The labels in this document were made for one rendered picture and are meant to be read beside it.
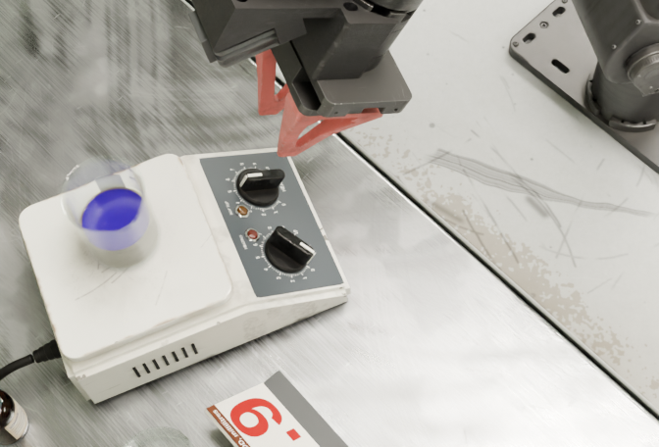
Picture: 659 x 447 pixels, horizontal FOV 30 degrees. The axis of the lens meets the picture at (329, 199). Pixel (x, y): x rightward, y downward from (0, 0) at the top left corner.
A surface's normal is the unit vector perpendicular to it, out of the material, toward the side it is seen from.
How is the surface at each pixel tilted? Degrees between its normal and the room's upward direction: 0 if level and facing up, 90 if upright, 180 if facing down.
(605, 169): 0
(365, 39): 90
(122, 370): 90
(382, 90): 31
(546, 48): 0
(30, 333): 0
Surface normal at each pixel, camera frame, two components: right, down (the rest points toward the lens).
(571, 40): -0.06, -0.44
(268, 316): 0.38, 0.82
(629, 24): -0.87, 0.02
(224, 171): 0.41, -0.56
